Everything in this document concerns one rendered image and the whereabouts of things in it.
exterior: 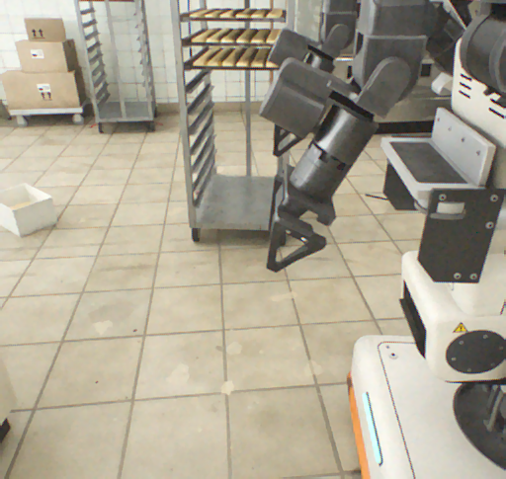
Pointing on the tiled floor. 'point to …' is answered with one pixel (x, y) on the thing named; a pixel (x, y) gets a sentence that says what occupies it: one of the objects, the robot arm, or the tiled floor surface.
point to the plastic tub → (26, 209)
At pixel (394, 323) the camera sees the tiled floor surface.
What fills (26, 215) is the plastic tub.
